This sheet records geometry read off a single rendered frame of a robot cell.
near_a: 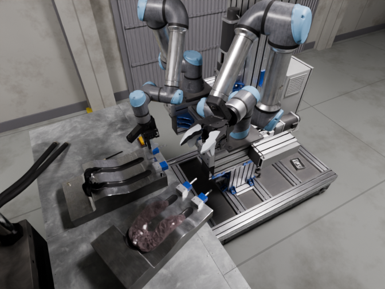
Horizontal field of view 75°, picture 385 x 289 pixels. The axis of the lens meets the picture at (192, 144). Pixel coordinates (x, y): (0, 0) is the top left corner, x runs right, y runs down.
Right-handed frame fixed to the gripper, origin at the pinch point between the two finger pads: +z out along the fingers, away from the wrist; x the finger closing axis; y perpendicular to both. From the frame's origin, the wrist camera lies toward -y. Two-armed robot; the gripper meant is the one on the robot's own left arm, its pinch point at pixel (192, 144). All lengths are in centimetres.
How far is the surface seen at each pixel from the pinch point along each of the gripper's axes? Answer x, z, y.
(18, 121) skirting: 284, -21, 100
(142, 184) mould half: 45, -7, 51
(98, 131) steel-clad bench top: 107, -25, 52
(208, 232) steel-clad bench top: 7, -10, 65
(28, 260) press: 64, 49, 59
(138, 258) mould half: 19, 21, 52
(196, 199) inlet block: 18, -17, 56
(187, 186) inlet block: 27, -21, 56
